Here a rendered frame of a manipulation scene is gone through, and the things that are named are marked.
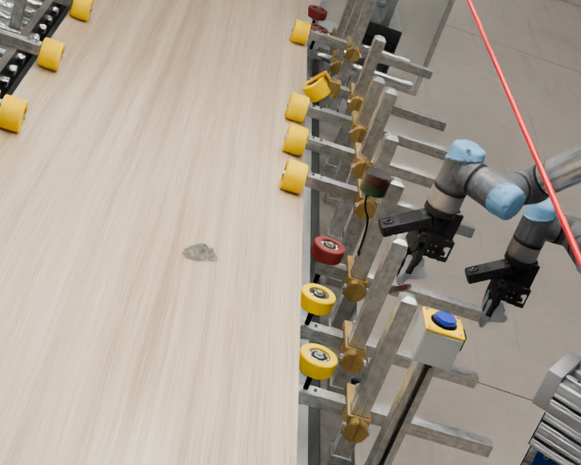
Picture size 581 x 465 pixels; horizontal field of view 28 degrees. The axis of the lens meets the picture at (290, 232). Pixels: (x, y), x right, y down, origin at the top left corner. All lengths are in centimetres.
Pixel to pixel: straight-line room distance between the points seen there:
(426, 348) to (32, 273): 81
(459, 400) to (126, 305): 213
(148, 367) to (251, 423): 22
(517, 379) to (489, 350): 18
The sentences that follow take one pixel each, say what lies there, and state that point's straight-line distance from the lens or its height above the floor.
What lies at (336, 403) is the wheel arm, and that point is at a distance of 240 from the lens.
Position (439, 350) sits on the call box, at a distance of 196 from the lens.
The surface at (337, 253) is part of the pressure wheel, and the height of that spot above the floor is 91.
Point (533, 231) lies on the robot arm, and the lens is 278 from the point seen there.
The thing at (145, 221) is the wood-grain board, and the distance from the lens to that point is 261.
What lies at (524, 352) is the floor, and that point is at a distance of 473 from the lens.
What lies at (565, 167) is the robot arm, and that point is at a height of 137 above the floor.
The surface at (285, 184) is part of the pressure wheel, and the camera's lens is 295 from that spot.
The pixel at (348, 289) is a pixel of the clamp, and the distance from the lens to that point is 275.
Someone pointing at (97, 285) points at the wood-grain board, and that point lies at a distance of 233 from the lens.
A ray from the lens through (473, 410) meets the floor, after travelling 421.
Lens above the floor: 211
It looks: 26 degrees down
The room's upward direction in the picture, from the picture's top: 21 degrees clockwise
